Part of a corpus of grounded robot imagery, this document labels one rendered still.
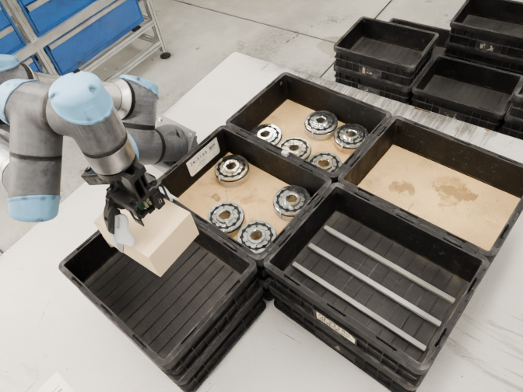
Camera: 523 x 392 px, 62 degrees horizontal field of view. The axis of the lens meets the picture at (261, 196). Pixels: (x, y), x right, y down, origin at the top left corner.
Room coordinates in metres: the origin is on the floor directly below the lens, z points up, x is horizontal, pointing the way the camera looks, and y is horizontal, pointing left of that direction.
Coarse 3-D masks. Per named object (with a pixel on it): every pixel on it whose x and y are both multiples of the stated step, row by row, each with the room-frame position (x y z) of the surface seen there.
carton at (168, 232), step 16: (160, 208) 0.57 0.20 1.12; (176, 208) 0.56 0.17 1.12; (96, 224) 0.56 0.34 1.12; (128, 224) 0.54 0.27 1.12; (144, 224) 0.54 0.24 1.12; (160, 224) 0.53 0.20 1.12; (176, 224) 0.52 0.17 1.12; (192, 224) 0.54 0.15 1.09; (144, 240) 0.50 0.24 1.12; (160, 240) 0.49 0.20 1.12; (176, 240) 0.51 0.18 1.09; (192, 240) 0.53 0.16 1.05; (144, 256) 0.47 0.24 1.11; (160, 256) 0.47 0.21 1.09; (176, 256) 0.49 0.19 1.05; (160, 272) 0.46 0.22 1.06
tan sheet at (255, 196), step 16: (208, 176) 0.91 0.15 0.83; (256, 176) 0.87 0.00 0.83; (272, 176) 0.85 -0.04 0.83; (192, 192) 0.85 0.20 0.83; (208, 192) 0.84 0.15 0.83; (224, 192) 0.83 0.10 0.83; (240, 192) 0.82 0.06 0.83; (256, 192) 0.81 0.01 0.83; (272, 192) 0.79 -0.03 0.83; (192, 208) 0.79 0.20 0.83; (208, 208) 0.78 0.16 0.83; (256, 208) 0.75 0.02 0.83; (272, 208) 0.74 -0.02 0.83; (272, 224) 0.68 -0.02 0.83
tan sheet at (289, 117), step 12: (288, 108) 1.14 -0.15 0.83; (300, 108) 1.13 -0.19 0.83; (276, 120) 1.09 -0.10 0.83; (288, 120) 1.08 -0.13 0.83; (300, 120) 1.07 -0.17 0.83; (288, 132) 1.02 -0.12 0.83; (300, 132) 1.01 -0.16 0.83; (312, 144) 0.95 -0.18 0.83; (324, 144) 0.94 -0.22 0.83; (348, 156) 0.87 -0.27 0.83
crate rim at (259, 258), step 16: (224, 128) 0.99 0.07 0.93; (256, 144) 0.90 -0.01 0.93; (288, 160) 0.81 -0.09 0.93; (160, 176) 0.85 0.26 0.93; (320, 176) 0.73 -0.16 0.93; (320, 192) 0.68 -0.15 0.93; (304, 208) 0.64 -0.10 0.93; (208, 224) 0.65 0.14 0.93; (288, 224) 0.60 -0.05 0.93; (272, 240) 0.57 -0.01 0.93; (256, 256) 0.53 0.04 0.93
